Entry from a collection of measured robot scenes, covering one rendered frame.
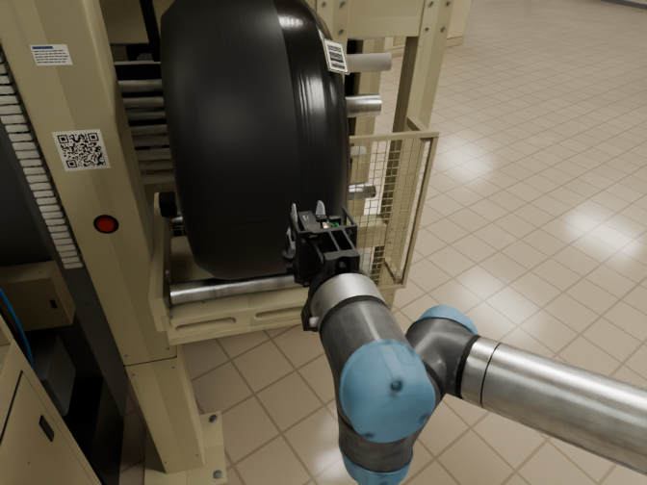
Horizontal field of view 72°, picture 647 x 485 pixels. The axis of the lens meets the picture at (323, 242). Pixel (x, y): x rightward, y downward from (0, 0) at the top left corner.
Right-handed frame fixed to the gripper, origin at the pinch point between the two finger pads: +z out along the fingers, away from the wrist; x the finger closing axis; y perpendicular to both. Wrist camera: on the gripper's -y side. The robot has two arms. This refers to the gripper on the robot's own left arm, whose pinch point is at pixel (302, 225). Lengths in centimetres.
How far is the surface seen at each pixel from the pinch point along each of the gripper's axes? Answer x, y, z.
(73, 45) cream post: 29.8, 21.5, 24.8
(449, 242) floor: -117, -105, 139
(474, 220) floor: -143, -103, 156
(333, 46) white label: -9.7, 21.2, 19.4
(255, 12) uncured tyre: 2.0, 25.9, 24.6
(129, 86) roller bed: 29, 6, 68
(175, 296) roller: 22.4, -27.3, 23.2
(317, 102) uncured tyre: -5.1, 14.5, 12.0
